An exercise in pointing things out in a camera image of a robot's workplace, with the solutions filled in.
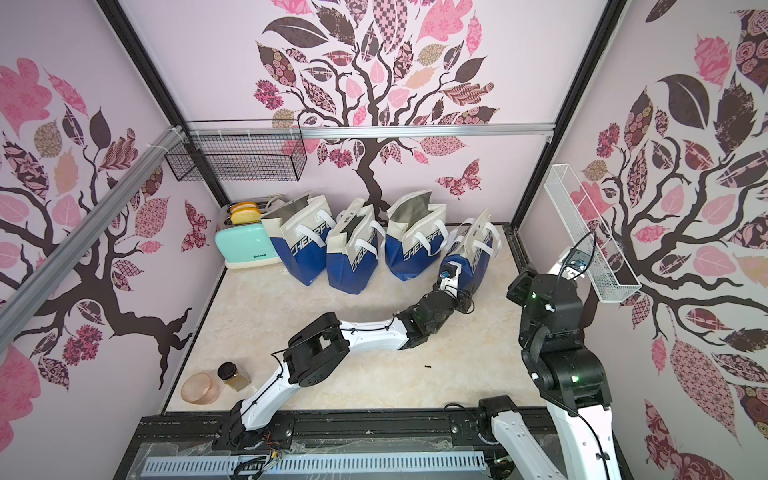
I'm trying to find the blue beige takeout bag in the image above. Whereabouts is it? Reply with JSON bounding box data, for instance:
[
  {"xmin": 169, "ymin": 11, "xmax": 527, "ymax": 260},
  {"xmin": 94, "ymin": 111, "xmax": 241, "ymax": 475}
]
[
  {"xmin": 261, "ymin": 195, "xmax": 336, "ymax": 286},
  {"xmin": 440, "ymin": 209, "xmax": 501, "ymax": 296},
  {"xmin": 384, "ymin": 190, "xmax": 448, "ymax": 281},
  {"xmin": 326, "ymin": 198, "xmax": 385, "ymax": 295}
]

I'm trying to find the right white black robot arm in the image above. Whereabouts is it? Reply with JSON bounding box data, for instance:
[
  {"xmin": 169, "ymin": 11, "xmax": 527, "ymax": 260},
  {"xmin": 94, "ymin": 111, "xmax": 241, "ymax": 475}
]
[{"xmin": 478, "ymin": 268, "xmax": 621, "ymax": 479}]

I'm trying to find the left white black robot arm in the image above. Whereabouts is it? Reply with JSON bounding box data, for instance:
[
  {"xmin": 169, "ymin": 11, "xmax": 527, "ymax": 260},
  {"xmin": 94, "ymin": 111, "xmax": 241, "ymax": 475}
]
[{"xmin": 213, "ymin": 267, "xmax": 474, "ymax": 450}]

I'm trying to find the mint green toaster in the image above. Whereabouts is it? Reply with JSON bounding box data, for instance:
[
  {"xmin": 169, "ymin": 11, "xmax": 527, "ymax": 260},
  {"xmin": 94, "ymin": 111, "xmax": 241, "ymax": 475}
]
[{"xmin": 214, "ymin": 199, "xmax": 280, "ymax": 270}]

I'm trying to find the yellow toast slice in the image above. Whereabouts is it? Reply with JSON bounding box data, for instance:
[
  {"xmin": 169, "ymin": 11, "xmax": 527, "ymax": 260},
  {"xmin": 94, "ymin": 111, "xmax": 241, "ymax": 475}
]
[{"xmin": 230, "ymin": 207, "xmax": 262, "ymax": 225}]

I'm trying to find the orange toast slice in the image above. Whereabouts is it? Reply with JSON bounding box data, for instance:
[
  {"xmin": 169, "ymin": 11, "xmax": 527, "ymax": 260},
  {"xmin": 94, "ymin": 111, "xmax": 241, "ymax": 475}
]
[{"xmin": 229, "ymin": 201, "xmax": 259, "ymax": 214}]

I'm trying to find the pink translucent bowl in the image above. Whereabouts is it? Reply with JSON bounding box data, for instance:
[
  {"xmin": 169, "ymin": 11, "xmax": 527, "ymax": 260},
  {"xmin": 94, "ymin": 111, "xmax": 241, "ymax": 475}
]
[{"xmin": 180, "ymin": 372, "xmax": 220, "ymax": 405}]

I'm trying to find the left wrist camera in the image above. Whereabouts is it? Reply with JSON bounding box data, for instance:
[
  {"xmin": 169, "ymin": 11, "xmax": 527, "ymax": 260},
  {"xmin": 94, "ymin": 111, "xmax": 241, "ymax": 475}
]
[{"xmin": 437, "ymin": 261, "xmax": 461, "ymax": 294}]

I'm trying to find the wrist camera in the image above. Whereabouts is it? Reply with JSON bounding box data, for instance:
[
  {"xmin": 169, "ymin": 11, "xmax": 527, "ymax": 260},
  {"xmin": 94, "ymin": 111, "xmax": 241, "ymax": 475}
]
[
  {"xmin": 437, "ymin": 261, "xmax": 461, "ymax": 294},
  {"xmin": 560, "ymin": 249, "xmax": 594, "ymax": 280}
]

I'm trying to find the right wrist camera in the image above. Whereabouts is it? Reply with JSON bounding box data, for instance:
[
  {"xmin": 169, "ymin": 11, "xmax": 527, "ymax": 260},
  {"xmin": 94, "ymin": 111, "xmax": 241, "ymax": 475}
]
[{"xmin": 560, "ymin": 249, "xmax": 594, "ymax": 280}]

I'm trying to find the white wire wall basket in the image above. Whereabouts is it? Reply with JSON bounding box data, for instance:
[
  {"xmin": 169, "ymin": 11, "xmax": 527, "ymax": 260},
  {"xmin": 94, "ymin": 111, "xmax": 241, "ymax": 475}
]
[{"xmin": 544, "ymin": 164, "xmax": 641, "ymax": 304}]

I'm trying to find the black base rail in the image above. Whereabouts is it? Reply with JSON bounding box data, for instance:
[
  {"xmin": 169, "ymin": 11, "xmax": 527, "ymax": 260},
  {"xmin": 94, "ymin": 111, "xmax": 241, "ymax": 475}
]
[{"xmin": 119, "ymin": 407, "xmax": 619, "ymax": 463}]

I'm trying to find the aluminium rail back wall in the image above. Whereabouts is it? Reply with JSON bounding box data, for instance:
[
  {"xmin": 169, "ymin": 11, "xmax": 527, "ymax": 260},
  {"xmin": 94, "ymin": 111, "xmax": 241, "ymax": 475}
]
[{"xmin": 190, "ymin": 123, "xmax": 555, "ymax": 139}]

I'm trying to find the aluminium rail wall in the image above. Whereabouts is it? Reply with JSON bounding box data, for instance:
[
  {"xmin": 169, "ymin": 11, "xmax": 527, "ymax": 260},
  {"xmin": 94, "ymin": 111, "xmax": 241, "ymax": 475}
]
[
  {"xmin": 1, "ymin": 126, "xmax": 182, "ymax": 349},
  {"xmin": 190, "ymin": 123, "xmax": 555, "ymax": 139}
]

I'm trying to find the black wire wall basket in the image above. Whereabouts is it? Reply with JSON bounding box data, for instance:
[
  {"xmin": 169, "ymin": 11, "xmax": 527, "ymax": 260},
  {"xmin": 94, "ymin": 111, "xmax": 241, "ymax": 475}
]
[{"xmin": 164, "ymin": 120, "xmax": 308, "ymax": 182}]

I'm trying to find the white slotted cable duct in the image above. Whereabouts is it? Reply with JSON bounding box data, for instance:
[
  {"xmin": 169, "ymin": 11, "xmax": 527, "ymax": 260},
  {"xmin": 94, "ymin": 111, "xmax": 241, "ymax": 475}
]
[{"xmin": 136, "ymin": 451, "xmax": 489, "ymax": 479}]

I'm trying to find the aluminium rail left wall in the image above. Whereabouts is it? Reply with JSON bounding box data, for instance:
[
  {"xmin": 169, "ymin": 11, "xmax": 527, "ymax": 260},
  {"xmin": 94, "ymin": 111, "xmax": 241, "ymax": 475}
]
[{"xmin": 1, "ymin": 126, "xmax": 182, "ymax": 349}]

